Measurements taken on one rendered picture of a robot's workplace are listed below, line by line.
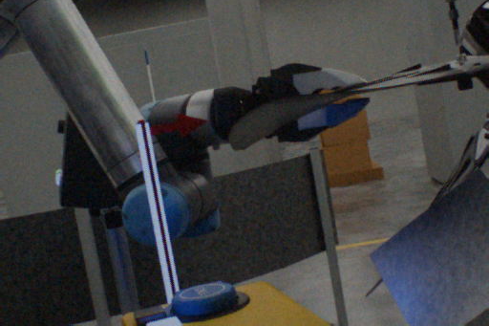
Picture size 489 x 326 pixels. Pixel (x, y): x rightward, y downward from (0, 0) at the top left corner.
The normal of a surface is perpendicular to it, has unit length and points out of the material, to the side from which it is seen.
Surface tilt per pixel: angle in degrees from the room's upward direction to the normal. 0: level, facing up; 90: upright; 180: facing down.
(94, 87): 81
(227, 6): 90
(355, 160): 90
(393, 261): 55
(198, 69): 90
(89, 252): 90
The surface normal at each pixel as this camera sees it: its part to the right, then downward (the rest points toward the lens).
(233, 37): -0.06, 0.07
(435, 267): -0.61, -0.44
